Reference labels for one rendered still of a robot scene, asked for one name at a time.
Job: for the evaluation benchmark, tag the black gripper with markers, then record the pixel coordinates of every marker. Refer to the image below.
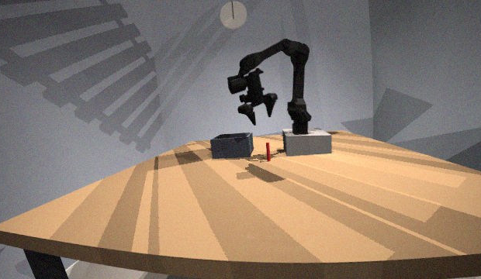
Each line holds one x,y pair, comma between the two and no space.
257,97

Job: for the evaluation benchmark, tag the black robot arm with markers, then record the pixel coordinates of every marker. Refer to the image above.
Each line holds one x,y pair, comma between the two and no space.
299,53

